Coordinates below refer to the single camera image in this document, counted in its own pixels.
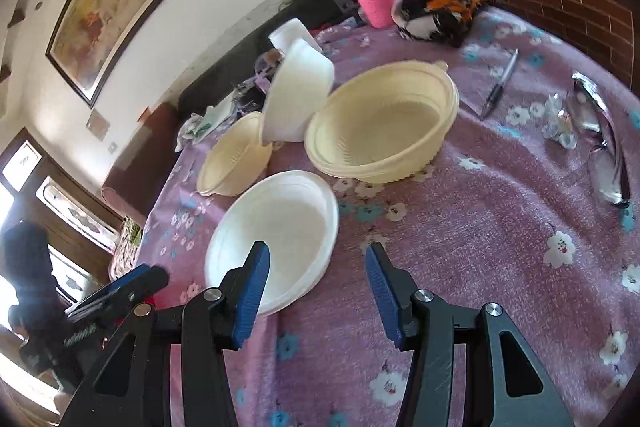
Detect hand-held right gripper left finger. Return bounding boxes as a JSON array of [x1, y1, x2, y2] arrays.
[[59, 241, 273, 427]]

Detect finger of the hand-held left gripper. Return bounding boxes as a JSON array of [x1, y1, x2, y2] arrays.
[[66, 263, 169, 322]]

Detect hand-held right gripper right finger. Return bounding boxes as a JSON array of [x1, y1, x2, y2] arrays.
[[364, 241, 576, 427]]

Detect white foam plate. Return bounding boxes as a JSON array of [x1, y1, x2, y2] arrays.
[[204, 170, 341, 317]]

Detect small cream plastic bowl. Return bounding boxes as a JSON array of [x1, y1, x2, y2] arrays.
[[196, 111, 273, 198]]

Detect large cream plastic bowl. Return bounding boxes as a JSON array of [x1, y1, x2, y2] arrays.
[[304, 60, 460, 184]]

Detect white foam bowl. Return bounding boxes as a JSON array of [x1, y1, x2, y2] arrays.
[[260, 38, 335, 144]]

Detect woven basket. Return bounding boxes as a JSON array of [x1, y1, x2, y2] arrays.
[[111, 214, 147, 279]]

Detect wooden glazed door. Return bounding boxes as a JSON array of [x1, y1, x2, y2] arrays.
[[0, 129, 123, 313]]

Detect floral purple tablecloth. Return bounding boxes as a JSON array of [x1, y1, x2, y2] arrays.
[[107, 4, 640, 427]]

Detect brown sofa armrest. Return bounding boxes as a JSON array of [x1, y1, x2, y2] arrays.
[[102, 104, 182, 220]]

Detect white cloth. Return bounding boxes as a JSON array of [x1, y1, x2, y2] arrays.
[[175, 114, 207, 152]]

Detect short black jar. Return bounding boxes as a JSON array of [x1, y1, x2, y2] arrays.
[[236, 82, 266, 114]]

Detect dark sofa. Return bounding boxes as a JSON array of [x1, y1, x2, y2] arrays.
[[177, 0, 416, 115]]

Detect silver black pen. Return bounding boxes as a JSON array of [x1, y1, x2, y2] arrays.
[[480, 48, 519, 120]]

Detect crumpled clear wrapper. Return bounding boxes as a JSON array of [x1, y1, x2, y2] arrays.
[[542, 93, 578, 150]]

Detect folded eyeglasses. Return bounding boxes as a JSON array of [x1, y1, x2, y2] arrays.
[[565, 72, 632, 208]]

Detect white cup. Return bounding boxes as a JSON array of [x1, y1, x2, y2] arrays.
[[267, 18, 321, 58]]

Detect orange black white plush toy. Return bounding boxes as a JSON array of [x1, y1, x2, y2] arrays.
[[391, 0, 496, 48]]

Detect small framed wall plaque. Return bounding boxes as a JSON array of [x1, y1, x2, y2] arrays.
[[86, 112, 111, 142]]

